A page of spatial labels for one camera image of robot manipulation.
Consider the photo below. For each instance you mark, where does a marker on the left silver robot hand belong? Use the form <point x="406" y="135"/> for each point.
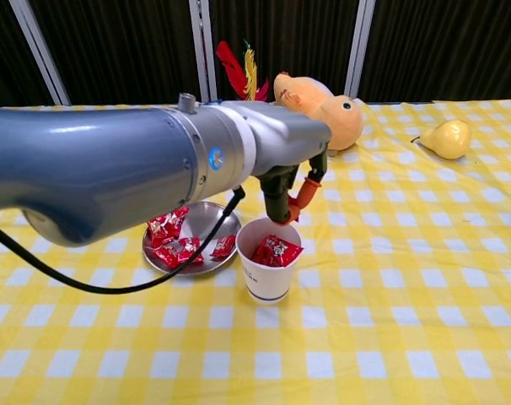
<point x="289" y="135"/>

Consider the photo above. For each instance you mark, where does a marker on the red candy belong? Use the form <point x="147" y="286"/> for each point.
<point x="278" y="249"/>
<point x="168" y="255"/>
<point x="259" y="256"/>
<point x="224" y="245"/>
<point x="159" y="232"/>
<point x="177" y="217"/>
<point x="190" y="249"/>

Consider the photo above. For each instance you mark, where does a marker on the white paper cup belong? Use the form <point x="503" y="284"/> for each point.
<point x="268" y="282"/>

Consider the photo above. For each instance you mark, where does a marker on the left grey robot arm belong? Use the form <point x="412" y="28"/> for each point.
<point x="112" y="169"/>

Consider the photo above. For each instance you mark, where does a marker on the orange plush animal toy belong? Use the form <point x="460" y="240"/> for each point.
<point x="340" y="118"/>

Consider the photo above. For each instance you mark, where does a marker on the small colourful toy figure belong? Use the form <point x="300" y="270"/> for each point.
<point x="243" y="76"/>

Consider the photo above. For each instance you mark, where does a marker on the black pleated curtain panel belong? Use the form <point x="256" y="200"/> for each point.
<point x="289" y="38"/>
<point x="2" y="50"/>
<point x="449" y="46"/>
<point x="120" y="50"/>

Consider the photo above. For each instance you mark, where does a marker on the round steel plate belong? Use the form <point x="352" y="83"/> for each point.
<point x="205" y="215"/>

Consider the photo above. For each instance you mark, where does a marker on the yellow pear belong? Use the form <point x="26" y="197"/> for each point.
<point x="449" y="139"/>

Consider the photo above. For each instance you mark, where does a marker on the yellow white checked tablecloth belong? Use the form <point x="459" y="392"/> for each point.
<point x="365" y="295"/>

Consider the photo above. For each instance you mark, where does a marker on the white metal partition post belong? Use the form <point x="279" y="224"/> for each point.
<point x="202" y="50"/>
<point x="41" y="55"/>
<point x="360" y="50"/>

